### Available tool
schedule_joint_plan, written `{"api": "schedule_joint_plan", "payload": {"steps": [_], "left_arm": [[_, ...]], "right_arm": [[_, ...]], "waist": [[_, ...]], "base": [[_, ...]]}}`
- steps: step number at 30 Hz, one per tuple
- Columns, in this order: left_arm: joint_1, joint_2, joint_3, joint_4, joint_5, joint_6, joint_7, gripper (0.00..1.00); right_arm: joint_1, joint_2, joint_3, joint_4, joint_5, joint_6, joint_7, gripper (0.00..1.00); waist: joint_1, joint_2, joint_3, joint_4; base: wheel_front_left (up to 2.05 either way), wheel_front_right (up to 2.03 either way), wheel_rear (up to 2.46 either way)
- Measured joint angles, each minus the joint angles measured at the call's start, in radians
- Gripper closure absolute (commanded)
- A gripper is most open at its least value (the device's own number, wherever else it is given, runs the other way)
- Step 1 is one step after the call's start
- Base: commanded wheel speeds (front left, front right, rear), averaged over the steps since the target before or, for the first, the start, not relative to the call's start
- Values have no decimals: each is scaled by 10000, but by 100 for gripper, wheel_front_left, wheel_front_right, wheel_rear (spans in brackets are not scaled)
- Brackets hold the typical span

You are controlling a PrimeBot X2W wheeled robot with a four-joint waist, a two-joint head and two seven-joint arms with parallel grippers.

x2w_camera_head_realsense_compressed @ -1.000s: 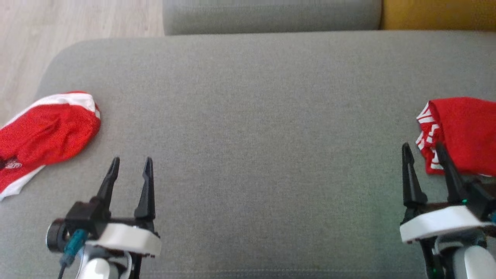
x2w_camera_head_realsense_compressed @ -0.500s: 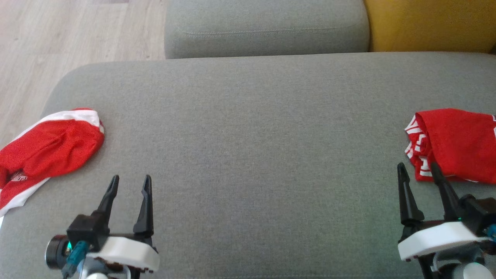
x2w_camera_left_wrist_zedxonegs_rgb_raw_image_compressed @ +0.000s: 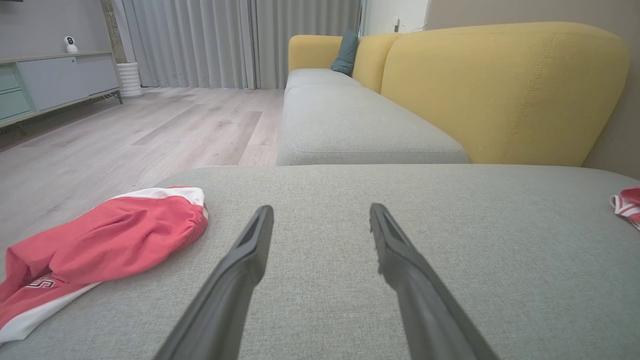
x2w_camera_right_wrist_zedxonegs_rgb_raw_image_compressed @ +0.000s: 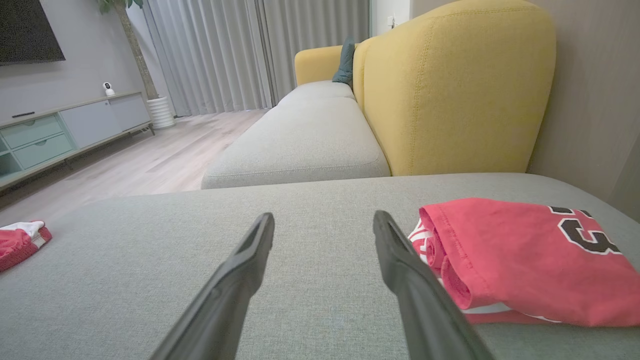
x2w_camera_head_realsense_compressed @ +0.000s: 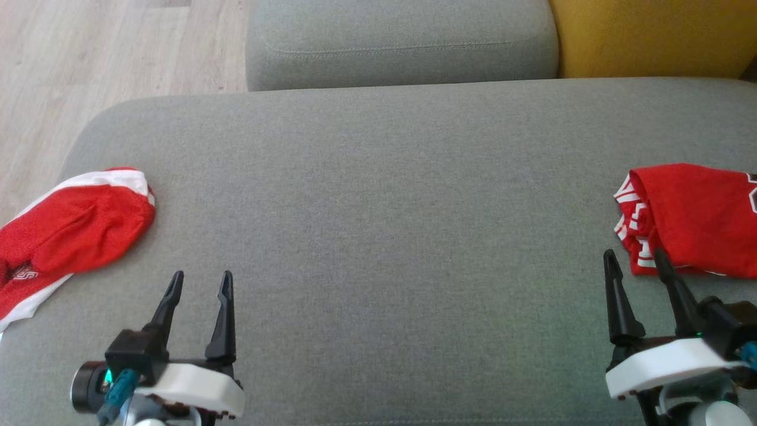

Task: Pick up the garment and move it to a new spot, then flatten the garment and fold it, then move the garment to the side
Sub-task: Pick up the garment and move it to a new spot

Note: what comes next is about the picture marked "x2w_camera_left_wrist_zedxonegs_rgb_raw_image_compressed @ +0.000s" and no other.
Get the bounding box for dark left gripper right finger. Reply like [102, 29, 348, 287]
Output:
[368, 202, 501, 360]

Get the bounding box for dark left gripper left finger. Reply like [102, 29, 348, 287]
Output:
[152, 204, 275, 360]

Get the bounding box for red shorts with white band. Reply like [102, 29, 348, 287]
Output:
[0, 186, 210, 345]

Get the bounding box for red jersey with striped trim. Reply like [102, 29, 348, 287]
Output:
[609, 186, 640, 231]

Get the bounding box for grey sofa seat cushion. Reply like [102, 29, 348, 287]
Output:
[276, 84, 470, 167]
[0, 164, 640, 360]
[284, 68, 362, 92]

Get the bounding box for yellow sofa backrest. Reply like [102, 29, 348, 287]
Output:
[352, 32, 402, 94]
[380, 21, 630, 167]
[288, 34, 346, 73]

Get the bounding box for white ribbed plant pot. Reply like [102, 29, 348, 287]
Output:
[116, 61, 145, 99]

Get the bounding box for teal throw pillow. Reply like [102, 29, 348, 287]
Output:
[330, 31, 360, 77]

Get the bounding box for grey pleated curtain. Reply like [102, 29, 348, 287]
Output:
[249, 0, 362, 90]
[113, 0, 257, 90]

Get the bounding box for grey and teal tv cabinet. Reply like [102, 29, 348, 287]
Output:
[0, 50, 124, 137]

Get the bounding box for green indoor tree plant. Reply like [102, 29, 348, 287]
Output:
[100, 0, 127, 64]

